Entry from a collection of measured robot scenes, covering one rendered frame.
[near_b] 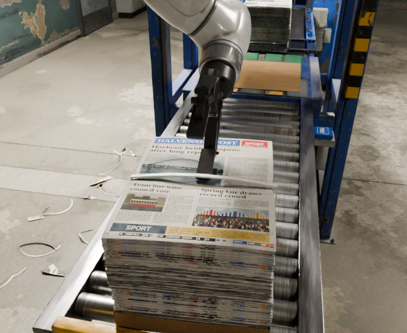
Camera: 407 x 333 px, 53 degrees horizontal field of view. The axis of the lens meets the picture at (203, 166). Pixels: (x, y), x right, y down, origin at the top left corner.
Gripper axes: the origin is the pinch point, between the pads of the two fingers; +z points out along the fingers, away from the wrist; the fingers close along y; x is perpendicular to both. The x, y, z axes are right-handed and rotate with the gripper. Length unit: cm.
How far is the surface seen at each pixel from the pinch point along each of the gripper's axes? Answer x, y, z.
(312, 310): -24.1, 24.3, 18.4
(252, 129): -3, 63, -55
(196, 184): 0.9, 6.6, 2.7
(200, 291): -3.6, 7.5, 22.5
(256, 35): 6, 104, -157
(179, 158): 6.8, 10.5, -5.5
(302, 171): -22, 49, -30
